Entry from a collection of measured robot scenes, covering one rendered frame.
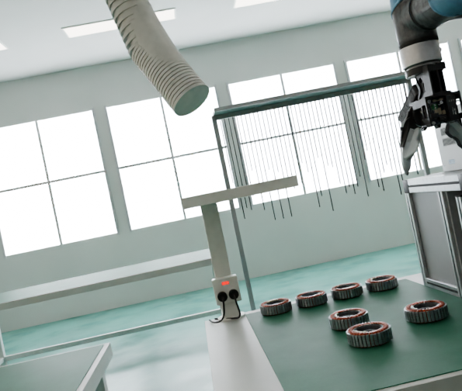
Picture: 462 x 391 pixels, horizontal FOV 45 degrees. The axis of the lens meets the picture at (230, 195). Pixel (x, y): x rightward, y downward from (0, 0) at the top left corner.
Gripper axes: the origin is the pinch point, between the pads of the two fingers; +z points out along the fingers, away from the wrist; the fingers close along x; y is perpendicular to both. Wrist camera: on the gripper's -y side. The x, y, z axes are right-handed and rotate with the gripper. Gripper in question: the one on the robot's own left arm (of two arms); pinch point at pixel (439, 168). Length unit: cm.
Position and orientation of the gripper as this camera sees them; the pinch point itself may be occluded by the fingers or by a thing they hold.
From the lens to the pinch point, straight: 119.0
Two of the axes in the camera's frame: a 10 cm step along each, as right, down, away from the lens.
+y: 1.0, -0.2, -9.9
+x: 9.7, -2.0, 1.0
